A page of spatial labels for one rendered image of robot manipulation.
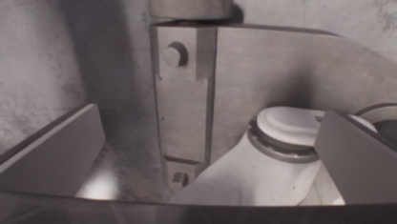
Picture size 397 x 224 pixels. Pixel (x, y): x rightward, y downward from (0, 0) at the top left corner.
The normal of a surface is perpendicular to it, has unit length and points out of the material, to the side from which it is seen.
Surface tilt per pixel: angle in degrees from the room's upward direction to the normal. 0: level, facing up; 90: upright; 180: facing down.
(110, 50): 0
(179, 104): 0
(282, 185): 90
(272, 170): 90
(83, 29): 0
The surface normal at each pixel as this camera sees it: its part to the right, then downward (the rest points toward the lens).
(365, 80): -0.22, 0.46
